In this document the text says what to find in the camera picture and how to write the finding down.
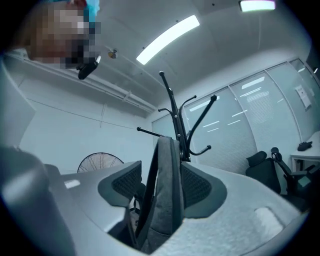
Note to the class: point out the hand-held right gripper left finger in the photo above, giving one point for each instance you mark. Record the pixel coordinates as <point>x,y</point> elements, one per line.
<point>82,190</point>

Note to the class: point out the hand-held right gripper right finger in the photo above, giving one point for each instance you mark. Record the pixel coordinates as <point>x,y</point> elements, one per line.
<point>225,220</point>

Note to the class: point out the grey backpack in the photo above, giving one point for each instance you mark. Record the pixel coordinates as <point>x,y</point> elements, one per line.
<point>162,190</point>

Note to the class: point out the black metal coat rack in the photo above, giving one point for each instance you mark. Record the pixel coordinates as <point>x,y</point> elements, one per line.
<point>179,125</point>

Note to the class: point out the black floor fan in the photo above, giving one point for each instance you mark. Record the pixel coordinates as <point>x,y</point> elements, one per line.
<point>100,162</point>

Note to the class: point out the black office chair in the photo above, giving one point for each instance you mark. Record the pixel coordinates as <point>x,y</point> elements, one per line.
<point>297,180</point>
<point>265,172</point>

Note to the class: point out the frosted glass partition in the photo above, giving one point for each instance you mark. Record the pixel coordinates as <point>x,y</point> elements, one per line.
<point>250,120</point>

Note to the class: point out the white table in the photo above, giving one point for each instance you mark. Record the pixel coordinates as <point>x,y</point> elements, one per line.
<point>310,155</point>

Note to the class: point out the black object on table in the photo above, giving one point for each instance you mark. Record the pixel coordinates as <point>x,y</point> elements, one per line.
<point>303,146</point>

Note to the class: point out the ceiling sprinkler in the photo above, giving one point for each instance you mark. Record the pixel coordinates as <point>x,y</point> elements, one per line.
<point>112,53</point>

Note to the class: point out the white paper notice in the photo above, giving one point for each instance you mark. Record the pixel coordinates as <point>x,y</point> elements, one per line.
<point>303,96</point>

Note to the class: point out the person's head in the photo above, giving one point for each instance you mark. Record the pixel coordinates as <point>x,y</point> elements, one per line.
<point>60,32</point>

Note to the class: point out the long ceiling light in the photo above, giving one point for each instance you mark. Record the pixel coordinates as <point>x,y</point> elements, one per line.
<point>168,39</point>

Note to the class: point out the square ceiling light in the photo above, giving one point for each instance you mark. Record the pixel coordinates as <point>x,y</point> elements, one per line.
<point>257,5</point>

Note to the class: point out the white wall conduit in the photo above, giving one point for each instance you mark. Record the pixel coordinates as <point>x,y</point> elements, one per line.
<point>100,85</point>

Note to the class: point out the black head-worn camera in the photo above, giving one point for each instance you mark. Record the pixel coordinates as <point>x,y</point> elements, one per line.
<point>86,68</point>

